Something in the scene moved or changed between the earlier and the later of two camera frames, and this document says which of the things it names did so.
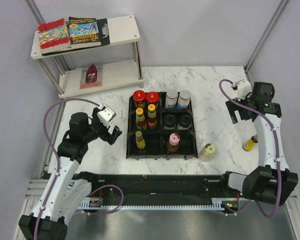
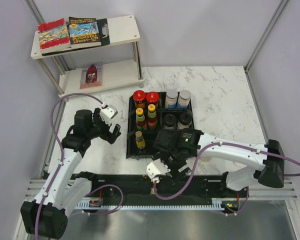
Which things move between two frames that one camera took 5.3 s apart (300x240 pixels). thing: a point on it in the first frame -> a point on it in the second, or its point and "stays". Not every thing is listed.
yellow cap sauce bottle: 152,120 stays
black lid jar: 170,121 stays
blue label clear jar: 184,99 stays
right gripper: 232,106 -> 174,175
